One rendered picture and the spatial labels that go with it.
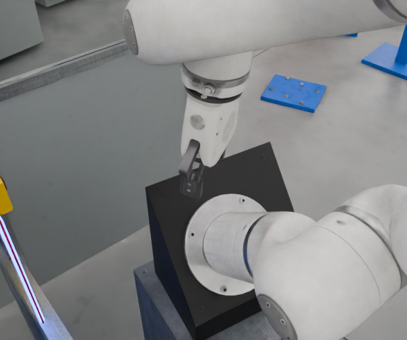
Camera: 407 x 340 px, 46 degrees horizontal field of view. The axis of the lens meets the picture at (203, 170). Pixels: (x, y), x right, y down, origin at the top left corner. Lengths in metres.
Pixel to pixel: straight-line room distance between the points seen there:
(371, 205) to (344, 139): 2.41
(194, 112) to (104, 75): 1.17
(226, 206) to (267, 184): 0.10
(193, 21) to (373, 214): 0.30
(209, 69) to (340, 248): 0.25
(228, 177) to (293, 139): 2.00
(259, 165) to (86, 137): 0.99
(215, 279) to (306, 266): 0.40
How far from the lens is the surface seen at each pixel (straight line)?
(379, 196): 0.59
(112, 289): 2.20
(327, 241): 0.56
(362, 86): 3.51
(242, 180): 0.94
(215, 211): 0.91
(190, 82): 0.59
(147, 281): 1.07
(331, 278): 0.54
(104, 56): 1.72
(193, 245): 0.90
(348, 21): 0.38
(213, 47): 0.43
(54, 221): 2.00
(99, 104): 1.79
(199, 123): 0.60
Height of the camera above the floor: 1.80
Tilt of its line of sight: 43 degrees down
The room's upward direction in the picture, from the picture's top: straight up
